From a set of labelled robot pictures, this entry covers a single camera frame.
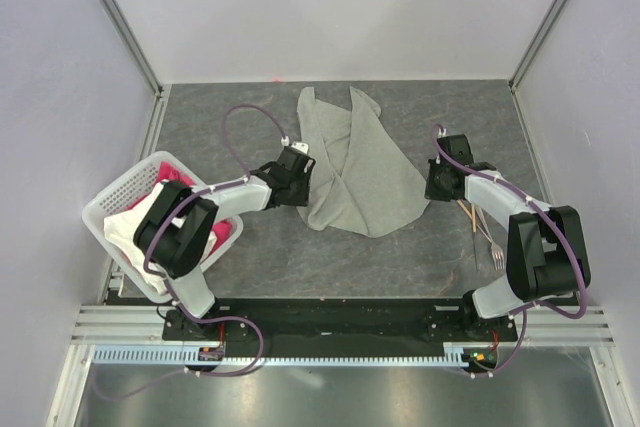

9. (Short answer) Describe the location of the grey slotted cable duct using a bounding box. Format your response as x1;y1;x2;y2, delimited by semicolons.
92;343;469;368

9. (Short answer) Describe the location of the white folded garment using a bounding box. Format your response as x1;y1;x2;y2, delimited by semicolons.
103;183;167;294

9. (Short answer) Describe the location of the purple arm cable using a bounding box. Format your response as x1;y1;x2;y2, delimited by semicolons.
431;124;589;381
89;104;294;401

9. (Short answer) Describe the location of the white plastic laundry basket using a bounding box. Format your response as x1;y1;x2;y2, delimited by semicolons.
82;151;244;316

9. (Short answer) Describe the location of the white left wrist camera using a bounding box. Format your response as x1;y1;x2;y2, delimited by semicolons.
280;136;309;155

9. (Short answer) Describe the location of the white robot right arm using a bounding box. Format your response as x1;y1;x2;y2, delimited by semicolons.
425;124;591;341

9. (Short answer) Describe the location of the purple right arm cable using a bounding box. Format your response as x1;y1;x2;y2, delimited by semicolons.
431;124;589;381

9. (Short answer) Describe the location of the grey-green cloth napkin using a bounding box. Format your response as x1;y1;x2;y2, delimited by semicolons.
297;87;429;238

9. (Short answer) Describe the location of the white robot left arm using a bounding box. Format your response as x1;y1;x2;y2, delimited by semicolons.
133;142;315;340

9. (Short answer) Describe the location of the wooden-handled chopstick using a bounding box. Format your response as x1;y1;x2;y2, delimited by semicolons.
470;203;480;271
456;200;477;231

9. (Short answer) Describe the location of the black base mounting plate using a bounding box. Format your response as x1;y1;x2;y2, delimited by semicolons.
162;298;517;347

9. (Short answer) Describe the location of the pink cloth in basket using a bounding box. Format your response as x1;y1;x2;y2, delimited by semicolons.
152;161;232;262

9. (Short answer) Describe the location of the aluminium frame rail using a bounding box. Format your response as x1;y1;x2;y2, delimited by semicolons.
72;305;614;347

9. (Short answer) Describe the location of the silver metal fork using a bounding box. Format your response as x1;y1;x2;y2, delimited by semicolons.
473;204;506;271

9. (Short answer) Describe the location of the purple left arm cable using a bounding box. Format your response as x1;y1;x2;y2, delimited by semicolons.
89;104;294;401

